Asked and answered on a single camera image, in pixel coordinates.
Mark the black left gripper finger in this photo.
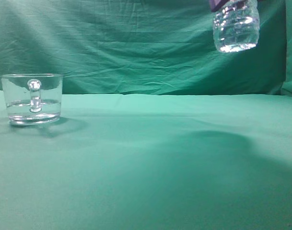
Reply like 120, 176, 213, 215
208, 0, 230, 12

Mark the clear plastic water bottle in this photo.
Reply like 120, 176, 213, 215
213, 0, 260, 53

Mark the green backdrop cloth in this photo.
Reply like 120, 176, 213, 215
0, 0, 292, 95

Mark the green table cloth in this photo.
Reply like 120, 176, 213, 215
0, 91, 292, 230

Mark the clear glass mug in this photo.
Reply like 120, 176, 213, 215
1, 73, 63, 126

